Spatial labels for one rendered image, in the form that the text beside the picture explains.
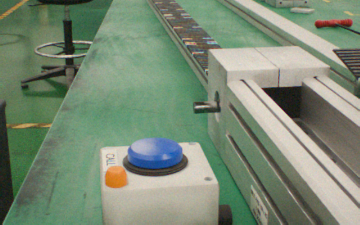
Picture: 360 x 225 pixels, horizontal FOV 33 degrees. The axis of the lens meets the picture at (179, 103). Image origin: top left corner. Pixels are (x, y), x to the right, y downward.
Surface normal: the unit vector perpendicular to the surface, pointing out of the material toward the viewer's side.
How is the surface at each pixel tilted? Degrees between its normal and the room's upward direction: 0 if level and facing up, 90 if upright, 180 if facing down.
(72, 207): 0
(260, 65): 0
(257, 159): 90
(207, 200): 90
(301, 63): 0
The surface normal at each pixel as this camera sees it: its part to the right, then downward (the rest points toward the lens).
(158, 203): 0.15, 0.30
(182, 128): 0.00, -0.95
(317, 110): -0.99, 0.05
